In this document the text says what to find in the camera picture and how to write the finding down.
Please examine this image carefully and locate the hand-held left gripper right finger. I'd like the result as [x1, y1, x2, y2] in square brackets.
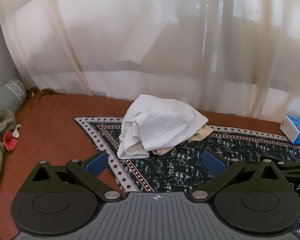
[189, 149, 294, 202]

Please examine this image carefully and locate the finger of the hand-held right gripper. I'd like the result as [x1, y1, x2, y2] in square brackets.
[276, 160, 300, 178]

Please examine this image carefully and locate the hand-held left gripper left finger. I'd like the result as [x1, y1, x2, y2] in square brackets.
[22, 151, 123, 202]

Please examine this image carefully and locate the beige garment with pink trim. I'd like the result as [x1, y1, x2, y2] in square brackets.
[151, 124, 214, 155]

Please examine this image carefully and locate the white garment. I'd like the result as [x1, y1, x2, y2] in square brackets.
[117, 94, 208, 159]

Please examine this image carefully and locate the dark patterned mat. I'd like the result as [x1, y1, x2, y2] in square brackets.
[74, 116, 300, 240]

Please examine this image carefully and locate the blue tissue pack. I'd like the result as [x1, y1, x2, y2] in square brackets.
[280, 114, 300, 145]

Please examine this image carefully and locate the red cloth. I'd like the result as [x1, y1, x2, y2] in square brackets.
[3, 129, 19, 152]

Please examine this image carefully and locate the grey-green clothing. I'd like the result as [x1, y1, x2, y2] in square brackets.
[0, 108, 22, 215]

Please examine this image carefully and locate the grey bolster pillow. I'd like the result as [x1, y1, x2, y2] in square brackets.
[0, 78, 27, 111]

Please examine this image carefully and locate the sheer white curtain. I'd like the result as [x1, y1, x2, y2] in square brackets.
[0, 0, 300, 120]

